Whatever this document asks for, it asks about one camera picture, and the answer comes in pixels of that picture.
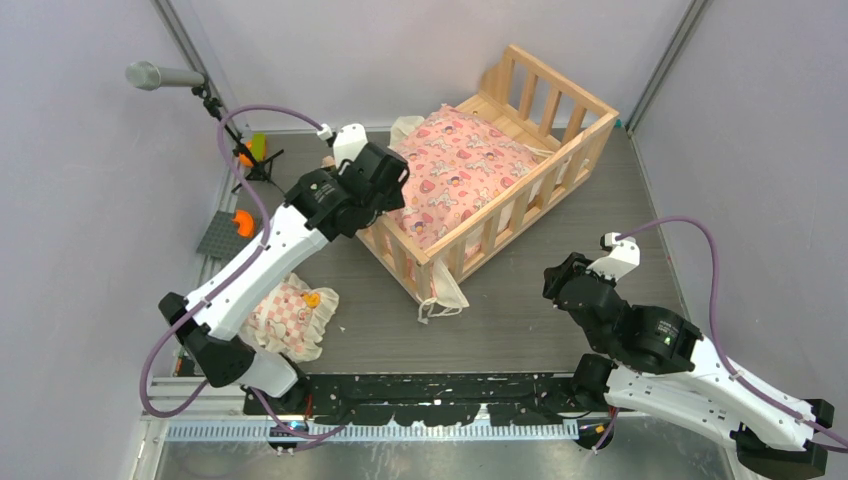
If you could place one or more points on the orange curved toy piece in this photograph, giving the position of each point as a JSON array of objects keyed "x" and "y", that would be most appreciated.
[{"x": 245, "y": 223}]

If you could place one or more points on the orange green toy ball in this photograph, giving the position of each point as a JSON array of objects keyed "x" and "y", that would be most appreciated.
[{"x": 257, "y": 146}]

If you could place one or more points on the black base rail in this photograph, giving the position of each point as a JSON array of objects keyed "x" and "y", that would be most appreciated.
[{"x": 440, "y": 400}]

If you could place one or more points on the small checkered ruffled pillow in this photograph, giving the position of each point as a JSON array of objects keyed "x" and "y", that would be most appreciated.
[{"x": 292, "y": 319}]

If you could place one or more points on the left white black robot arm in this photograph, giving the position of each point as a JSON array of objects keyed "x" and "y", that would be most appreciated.
[{"x": 322, "y": 205}]

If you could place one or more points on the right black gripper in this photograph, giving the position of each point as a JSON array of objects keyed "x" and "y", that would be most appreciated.
[{"x": 572, "y": 262}]

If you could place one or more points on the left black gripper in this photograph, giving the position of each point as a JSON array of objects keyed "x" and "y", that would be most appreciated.
[{"x": 392, "y": 202}]

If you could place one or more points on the pink printed cushion with ties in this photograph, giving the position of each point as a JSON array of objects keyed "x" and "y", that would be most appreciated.
[{"x": 459, "y": 163}]

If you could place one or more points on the wooden slatted pet bed frame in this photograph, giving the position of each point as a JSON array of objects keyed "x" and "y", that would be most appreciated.
[{"x": 535, "y": 104}]

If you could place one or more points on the silver microphone on tripod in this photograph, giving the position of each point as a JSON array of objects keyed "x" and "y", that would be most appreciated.
[{"x": 146, "y": 76}]

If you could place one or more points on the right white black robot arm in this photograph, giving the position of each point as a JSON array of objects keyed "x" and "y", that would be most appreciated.
[{"x": 651, "y": 360}]

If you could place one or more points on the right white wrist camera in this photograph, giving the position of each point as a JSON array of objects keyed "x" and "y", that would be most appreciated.
[{"x": 622, "y": 256}]

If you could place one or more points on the grey building plate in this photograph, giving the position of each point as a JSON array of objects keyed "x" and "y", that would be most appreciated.
[{"x": 220, "y": 241}]

